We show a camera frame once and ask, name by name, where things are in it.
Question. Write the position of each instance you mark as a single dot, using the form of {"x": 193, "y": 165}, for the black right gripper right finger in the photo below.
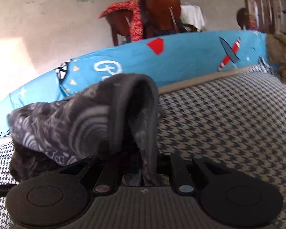
{"x": 184, "y": 176}

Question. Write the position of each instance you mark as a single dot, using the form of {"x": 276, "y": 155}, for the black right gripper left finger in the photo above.
{"x": 104, "y": 175}

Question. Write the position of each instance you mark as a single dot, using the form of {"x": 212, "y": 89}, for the grey patterned fleece garment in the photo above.
{"x": 115, "y": 116}

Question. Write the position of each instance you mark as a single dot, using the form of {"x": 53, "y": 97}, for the houndstooth sofa cushion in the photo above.
{"x": 233, "y": 129}

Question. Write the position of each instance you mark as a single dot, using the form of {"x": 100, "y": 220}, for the blue cartoon print pillow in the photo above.
{"x": 166, "y": 59}

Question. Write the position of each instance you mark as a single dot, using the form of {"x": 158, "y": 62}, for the red floral cloth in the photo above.
{"x": 136, "y": 24}

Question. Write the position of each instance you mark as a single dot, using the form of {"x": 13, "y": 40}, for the dark wooden chair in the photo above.
{"x": 119, "y": 22}
{"x": 162, "y": 17}

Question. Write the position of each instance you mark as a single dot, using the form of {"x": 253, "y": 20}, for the white tablecloth table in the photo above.
{"x": 192, "y": 14}

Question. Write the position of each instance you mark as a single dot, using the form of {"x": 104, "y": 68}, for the brown fuzzy blanket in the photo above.
{"x": 276, "y": 52}

